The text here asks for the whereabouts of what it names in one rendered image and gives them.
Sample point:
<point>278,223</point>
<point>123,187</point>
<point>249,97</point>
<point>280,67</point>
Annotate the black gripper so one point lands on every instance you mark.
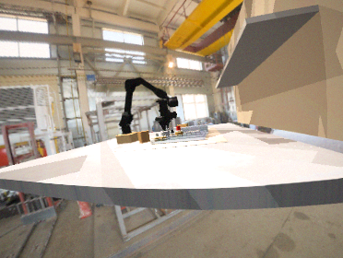
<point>163,120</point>

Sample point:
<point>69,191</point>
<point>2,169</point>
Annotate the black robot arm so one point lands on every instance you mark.
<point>130,86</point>

